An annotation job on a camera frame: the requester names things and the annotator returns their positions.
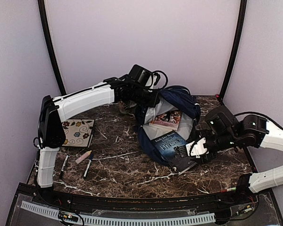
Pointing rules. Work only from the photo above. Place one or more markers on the navy blue student backpack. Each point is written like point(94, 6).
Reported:
point(163, 130)

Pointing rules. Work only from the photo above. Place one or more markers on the black front table rail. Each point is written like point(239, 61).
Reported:
point(89, 203)

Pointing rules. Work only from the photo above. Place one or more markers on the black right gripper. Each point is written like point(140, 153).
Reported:
point(204, 158)

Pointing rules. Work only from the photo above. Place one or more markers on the pink Taming of Shrew book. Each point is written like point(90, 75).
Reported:
point(167, 121)

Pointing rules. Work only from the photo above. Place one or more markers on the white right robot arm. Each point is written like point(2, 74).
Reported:
point(226, 131)

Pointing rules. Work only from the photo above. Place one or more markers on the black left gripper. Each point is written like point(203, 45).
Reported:
point(153, 100)

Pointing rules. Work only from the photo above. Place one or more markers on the black marker pen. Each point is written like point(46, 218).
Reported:
point(63, 167)

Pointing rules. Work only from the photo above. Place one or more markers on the blue capped marker pen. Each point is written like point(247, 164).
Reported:
point(87, 168)

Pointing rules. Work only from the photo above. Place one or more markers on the black frame post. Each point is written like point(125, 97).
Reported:
point(50, 47)
point(234, 51)

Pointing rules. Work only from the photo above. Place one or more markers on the black left frame post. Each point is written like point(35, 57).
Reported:
point(50, 47)

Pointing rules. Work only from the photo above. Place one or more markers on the black right frame post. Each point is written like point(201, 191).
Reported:
point(234, 51)

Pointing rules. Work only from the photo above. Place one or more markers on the pink crayon shaped eraser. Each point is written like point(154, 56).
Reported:
point(83, 157)

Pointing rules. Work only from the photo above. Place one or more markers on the white cable duct strip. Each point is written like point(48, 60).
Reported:
point(121, 218)

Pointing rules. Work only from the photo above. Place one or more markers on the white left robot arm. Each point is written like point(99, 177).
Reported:
point(55, 111)

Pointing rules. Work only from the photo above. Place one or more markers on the red white pen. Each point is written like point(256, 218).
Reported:
point(228, 190)

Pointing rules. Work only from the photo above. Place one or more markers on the cream seashell mug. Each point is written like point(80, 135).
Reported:
point(125, 107)

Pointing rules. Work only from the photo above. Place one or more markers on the dark blue hardcover book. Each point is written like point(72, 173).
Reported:
point(172, 148)

